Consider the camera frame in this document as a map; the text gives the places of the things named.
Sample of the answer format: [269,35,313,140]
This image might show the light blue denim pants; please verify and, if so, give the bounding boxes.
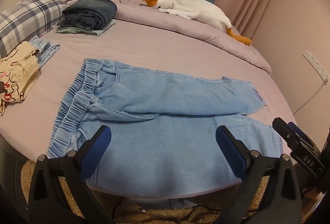
[47,59,284,199]

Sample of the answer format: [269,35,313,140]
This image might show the lilac fitted bed sheet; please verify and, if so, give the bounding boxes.
[1,21,294,160]

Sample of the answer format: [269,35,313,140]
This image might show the cream printed garment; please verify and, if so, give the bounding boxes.
[1,41,40,115]

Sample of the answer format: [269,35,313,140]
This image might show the white goose plush toy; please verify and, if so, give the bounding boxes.
[141,0,252,45]

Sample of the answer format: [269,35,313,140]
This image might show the small light blue garment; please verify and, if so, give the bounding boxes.
[29,35,60,68]

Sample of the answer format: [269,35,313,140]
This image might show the folded green garment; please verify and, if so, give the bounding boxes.
[55,19,116,36]

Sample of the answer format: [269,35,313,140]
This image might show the plaid pillow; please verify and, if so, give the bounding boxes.
[1,0,68,58]

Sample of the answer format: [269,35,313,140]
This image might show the folded dark blue jeans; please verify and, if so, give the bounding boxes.
[62,0,118,30]

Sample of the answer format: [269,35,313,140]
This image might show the lilac quilted duvet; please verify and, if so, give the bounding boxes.
[63,0,271,74]

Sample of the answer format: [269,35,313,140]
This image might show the white power cable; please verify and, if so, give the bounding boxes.
[292,79,326,116]

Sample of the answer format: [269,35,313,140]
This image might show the white wall power strip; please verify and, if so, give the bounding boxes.
[303,50,329,84]

